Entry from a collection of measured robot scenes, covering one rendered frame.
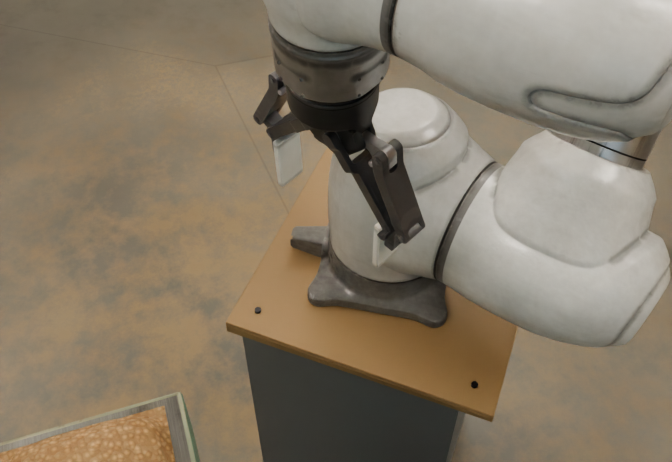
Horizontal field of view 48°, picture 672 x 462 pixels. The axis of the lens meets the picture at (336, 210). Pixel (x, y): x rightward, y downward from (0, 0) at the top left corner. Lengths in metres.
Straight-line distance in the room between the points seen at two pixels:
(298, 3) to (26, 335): 1.44
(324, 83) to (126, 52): 1.99
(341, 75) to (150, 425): 0.29
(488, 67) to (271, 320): 0.62
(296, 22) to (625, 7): 0.21
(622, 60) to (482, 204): 0.43
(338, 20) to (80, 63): 2.06
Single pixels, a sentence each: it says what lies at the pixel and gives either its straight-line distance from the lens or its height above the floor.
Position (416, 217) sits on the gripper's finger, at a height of 0.95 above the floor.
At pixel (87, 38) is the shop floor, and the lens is 2.61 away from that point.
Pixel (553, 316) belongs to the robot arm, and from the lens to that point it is 0.82.
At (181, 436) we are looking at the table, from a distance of 0.61.
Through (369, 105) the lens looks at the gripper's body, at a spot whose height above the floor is 1.05.
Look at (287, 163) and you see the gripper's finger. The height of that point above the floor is 0.90.
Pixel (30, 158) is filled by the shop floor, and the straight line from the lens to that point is 2.23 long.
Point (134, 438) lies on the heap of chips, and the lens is 0.59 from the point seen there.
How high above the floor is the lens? 1.44
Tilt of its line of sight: 48 degrees down
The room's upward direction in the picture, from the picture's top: straight up
